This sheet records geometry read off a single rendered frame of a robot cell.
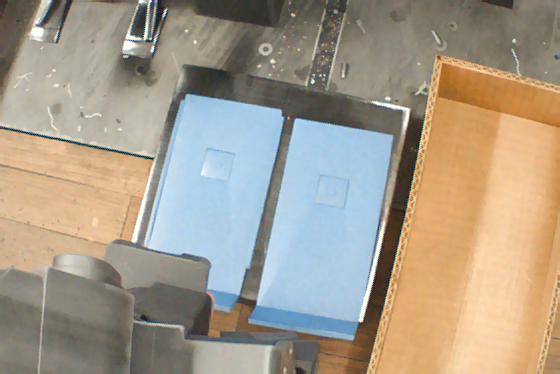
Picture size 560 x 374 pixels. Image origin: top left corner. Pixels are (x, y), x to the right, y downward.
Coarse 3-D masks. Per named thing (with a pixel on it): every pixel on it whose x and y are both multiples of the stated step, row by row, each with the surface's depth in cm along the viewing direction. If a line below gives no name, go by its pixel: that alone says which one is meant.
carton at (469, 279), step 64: (448, 64) 83; (448, 128) 88; (512, 128) 88; (448, 192) 87; (512, 192) 87; (448, 256) 85; (512, 256) 85; (384, 320) 78; (448, 320) 84; (512, 320) 84
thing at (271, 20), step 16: (96, 0) 94; (112, 0) 94; (192, 0) 90; (208, 0) 90; (224, 0) 89; (240, 0) 89; (256, 0) 88; (272, 0) 88; (208, 16) 93; (224, 16) 92; (240, 16) 91; (256, 16) 91; (272, 16) 90
